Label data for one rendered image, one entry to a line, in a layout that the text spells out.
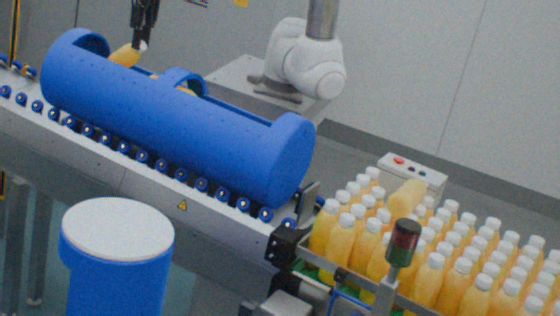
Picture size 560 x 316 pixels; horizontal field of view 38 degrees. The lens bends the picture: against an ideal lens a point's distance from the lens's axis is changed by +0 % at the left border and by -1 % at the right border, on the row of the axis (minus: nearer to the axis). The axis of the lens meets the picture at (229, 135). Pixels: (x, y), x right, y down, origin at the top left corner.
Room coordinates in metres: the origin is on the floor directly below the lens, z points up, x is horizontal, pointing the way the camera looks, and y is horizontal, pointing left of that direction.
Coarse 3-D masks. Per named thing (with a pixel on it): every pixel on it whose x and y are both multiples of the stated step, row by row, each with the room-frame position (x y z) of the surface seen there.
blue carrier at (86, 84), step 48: (96, 48) 2.63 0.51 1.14; (48, 96) 2.40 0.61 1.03; (96, 96) 2.29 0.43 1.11; (144, 96) 2.24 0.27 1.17; (192, 96) 2.21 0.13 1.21; (144, 144) 2.23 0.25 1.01; (192, 144) 2.12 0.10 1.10; (240, 144) 2.07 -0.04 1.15; (288, 144) 2.07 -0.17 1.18; (240, 192) 2.08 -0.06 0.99; (288, 192) 2.15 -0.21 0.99
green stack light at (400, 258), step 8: (392, 248) 1.59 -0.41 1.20; (400, 248) 1.58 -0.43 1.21; (416, 248) 1.59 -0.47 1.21; (384, 256) 1.60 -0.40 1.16; (392, 256) 1.58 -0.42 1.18; (400, 256) 1.57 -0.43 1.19; (408, 256) 1.58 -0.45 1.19; (392, 264) 1.58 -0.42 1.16; (400, 264) 1.57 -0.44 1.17; (408, 264) 1.58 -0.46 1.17
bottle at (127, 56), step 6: (120, 48) 2.47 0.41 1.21; (126, 48) 2.46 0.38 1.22; (132, 48) 2.46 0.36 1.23; (114, 54) 2.48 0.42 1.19; (120, 54) 2.46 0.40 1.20; (126, 54) 2.45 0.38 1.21; (132, 54) 2.45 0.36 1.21; (138, 54) 2.46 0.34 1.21; (114, 60) 2.47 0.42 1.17; (120, 60) 2.45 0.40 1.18; (126, 60) 2.45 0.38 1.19; (132, 60) 2.45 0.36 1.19; (126, 66) 2.46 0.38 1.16; (132, 66) 2.47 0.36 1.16
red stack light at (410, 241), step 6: (396, 228) 1.59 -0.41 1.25; (390, 234) 1.61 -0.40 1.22; (396, 234) 1.59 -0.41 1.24; (402, 234) 1.58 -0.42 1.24; (408, 234) 1.58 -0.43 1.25; (420, 234) 1.59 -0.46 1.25; (390, 240) 1.60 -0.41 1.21; (396, 240) 1.58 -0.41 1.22; (402, 240) 1.58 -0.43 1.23; (408, 240) 1.57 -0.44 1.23; (414, 240) 1.58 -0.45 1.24; (402, 246) 1.58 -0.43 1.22; (408, 246) 1.57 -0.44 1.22; (414, 246) 1.58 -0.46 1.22
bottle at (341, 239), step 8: (336, 224) 1.88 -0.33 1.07; (336, 232) 1.85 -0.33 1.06; (344, 232) 1.85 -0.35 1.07; (352, 232) 1.86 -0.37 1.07; (328, 240) 1.87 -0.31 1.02; (336, 240) 1.84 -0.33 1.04; (344, 240) 1.84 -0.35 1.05; (352, 240) 1.85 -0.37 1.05; (328, 248) 1.86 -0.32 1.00; (336, 248) 1.84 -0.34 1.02; (344, 248) 1.84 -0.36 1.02; (352, 248) 1.86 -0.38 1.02; (328, 256) 1.85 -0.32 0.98; (336, 256) 1.84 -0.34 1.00; (344, 256) 1.84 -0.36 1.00; (344, 264) 1.84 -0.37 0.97; (320, 272) 1.86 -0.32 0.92; (328, 272) 1.84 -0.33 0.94; (328, 280) 1.84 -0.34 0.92
